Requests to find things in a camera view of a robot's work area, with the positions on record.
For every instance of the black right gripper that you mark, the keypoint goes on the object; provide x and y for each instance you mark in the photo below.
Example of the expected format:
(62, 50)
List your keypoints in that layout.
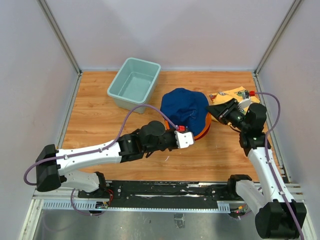
(222, 111)

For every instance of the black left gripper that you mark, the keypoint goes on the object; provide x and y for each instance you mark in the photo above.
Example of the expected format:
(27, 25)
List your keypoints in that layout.
(172, 131)

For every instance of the red bucket hat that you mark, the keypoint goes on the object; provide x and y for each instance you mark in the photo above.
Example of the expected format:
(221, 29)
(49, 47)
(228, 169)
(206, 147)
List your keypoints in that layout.
(202, 133)

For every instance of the blue bucket hat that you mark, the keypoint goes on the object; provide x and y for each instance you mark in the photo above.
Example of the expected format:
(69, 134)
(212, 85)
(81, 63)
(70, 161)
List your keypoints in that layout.
(181, 98)

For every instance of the orange bucket hat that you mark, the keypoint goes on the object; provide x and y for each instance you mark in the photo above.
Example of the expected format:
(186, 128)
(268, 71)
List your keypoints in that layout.
(197, 122)

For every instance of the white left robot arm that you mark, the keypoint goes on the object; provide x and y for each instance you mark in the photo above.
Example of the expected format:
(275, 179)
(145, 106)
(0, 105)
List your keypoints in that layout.
(57, 168)

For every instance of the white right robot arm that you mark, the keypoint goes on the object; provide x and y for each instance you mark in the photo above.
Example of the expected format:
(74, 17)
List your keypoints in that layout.
(277, 215)

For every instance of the yellow cartoon print cloth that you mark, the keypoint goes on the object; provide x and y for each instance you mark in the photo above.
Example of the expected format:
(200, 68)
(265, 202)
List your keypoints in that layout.
(224, 96)

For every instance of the light teal plastic bin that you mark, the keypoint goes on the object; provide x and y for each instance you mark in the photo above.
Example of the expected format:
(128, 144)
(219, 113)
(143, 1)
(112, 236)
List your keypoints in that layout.
(134, 83)

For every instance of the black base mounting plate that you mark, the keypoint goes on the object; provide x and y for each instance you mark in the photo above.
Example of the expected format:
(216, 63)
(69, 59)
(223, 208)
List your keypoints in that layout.
(164, 193)

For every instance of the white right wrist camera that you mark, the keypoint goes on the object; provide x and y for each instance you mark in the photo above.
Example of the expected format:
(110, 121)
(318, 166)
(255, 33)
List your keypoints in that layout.
(246, 100)

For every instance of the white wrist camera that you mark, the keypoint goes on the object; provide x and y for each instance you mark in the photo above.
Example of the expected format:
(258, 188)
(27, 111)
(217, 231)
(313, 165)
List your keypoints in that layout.
(184, 137)
(246, 100)

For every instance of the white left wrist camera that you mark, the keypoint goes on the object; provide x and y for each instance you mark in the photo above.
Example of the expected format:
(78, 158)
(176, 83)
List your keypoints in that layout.
(184, 137)

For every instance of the grey slotted cable duct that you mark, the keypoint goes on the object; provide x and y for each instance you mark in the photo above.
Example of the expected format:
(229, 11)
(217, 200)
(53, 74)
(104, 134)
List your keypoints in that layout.
(93, 205)

